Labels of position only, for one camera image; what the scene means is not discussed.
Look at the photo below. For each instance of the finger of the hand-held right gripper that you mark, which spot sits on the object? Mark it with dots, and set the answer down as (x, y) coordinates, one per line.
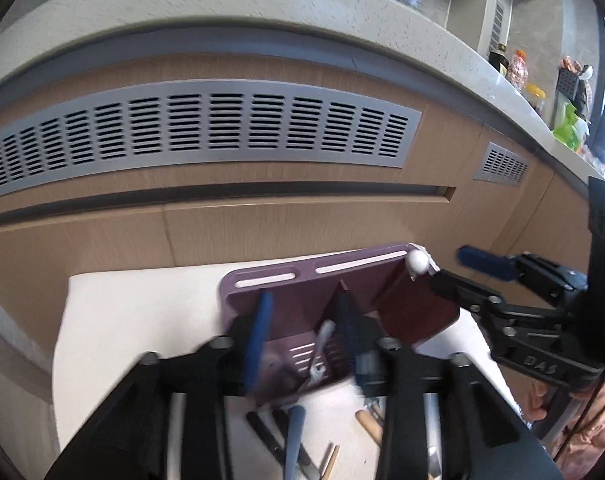
(512, 340)
(484, 261)

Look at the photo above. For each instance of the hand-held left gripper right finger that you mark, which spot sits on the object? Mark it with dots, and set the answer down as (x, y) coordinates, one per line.
(350, 330)

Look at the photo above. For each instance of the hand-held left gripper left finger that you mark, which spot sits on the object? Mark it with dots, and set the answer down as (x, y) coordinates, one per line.
(260, 340)

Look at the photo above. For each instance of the purple plastic utensil holder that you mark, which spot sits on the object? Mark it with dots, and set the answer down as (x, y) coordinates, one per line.
(302, 305)

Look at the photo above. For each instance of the wooden chopstick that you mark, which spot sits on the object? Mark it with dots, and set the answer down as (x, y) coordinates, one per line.
(334, 462)

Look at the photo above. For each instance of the small grey vent grille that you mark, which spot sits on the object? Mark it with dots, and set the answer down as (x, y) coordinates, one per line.
(499, 181)

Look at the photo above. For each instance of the wooden cabinet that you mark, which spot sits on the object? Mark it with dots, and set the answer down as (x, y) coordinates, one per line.
(282, 220)

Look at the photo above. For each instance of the white woven cloth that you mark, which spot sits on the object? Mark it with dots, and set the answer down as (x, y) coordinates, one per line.
(132, 335)

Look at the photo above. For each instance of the green plastic bag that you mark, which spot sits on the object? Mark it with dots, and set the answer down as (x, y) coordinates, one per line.
(569, 127)

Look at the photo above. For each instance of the yellow lid jar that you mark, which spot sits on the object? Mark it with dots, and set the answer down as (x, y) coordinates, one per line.
(534, 95)

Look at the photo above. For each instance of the black countertop utensil rack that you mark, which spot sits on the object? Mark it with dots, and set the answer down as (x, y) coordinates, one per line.
(566, 82)

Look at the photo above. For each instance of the orange cap plastic bottle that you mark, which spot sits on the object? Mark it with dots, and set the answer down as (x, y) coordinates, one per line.
(518, 72)

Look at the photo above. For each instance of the large grey vent grille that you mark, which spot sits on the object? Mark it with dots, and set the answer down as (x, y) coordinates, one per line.
(182, 158)

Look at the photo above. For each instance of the dark glass bottle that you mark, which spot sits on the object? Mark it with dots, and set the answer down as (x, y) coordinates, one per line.
(499, 62)

